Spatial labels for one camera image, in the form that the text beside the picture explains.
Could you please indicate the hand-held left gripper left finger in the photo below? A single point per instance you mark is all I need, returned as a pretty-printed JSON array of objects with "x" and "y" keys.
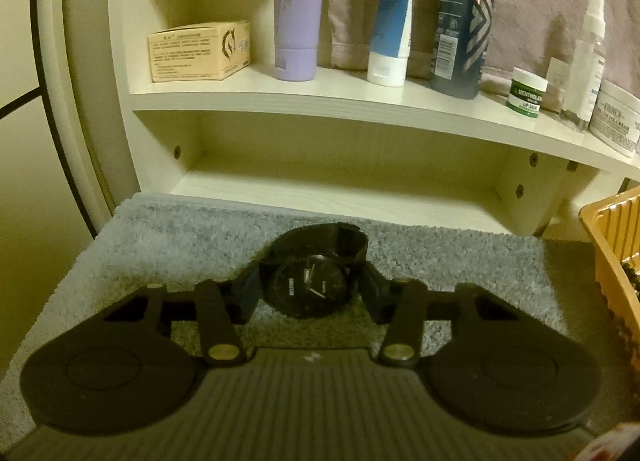
[{"x": 245, "y": 293}]

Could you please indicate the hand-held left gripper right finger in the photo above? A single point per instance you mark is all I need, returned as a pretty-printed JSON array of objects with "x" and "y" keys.
[{"x": 374, "y": 297}]

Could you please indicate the black wrist watch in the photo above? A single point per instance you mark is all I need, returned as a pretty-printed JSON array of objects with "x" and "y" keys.
[{"x": 310, "y": 286}]

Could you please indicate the orange plastic tray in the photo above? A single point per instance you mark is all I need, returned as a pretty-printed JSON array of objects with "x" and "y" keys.
[{"x": 610, "y": 241}]

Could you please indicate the grey-blue fluffy towel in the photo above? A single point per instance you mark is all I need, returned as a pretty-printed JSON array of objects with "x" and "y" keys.
[{"x": 175, "y": 251}]

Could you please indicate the cream wooden shelf unit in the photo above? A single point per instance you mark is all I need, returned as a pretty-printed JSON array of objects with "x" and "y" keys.
[{"x": 325, "y": 101}]

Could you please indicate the small cardboard box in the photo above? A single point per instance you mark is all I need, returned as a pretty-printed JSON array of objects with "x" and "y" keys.
[{"x": 195, "y": 53}]

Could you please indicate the small green lip balm jar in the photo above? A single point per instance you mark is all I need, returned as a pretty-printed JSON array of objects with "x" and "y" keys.
[{"x": 525, "y": 96}]

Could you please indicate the pink cloth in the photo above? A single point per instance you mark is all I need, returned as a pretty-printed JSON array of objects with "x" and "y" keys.
[{"x": 610, "y": 443}]

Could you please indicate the dark blue spray bottle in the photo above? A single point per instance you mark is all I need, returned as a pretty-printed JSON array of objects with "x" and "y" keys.
[{"x": 460, "y": 31}]

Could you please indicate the white and blue tube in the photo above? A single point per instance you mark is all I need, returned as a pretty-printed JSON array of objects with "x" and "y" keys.
[{"x": 392, "y": 16}]

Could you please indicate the purple tube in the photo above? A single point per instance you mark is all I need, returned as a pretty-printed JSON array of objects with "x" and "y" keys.
[{"x": 300, "y": 16}]

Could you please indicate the white cream jar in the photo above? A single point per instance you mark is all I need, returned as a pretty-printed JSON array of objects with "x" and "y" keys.
[{"x": 615, "y": 121}]

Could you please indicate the clear spray bottle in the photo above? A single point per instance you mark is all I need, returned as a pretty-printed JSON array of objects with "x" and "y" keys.
[{"x": 582, "y": 76}]

